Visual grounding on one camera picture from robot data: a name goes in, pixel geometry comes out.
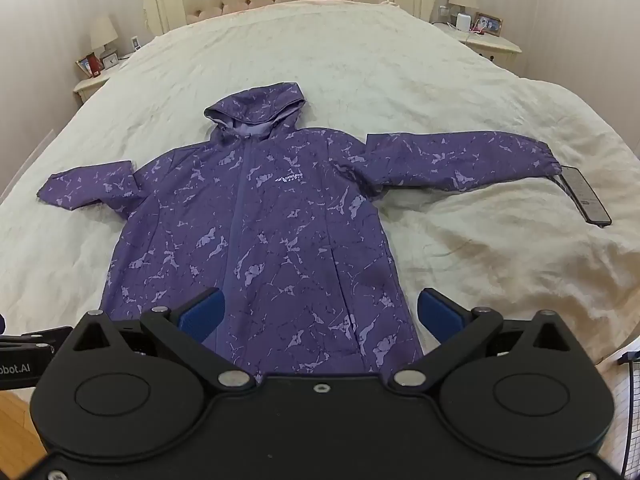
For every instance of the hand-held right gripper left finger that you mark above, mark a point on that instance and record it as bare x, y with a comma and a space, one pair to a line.
202, 316

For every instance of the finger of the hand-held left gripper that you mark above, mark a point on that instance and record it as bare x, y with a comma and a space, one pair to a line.
47, 335

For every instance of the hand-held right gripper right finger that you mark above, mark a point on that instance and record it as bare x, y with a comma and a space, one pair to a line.
437, 316

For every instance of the purple patterned hooded jacket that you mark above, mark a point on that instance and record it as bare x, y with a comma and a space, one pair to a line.
280, 240

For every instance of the black remote control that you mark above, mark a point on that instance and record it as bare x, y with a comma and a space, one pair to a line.
582, 195

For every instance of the cream nightstand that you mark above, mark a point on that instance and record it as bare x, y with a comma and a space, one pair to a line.
92, 86
492, 49

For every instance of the cream bedspread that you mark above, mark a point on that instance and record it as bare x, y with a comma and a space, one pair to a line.
350, 60

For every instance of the small alarm clock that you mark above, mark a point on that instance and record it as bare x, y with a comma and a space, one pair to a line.
110, 60

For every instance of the white box-shaped device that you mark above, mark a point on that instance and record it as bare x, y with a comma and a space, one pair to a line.
463, 21

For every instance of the red photo frame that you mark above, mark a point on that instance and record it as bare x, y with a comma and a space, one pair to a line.
89, 65

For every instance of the white wall socket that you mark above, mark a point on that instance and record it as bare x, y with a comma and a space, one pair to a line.
135, 43
443, 12

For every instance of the wooden photo frame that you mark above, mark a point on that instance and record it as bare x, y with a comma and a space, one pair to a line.
489, 24

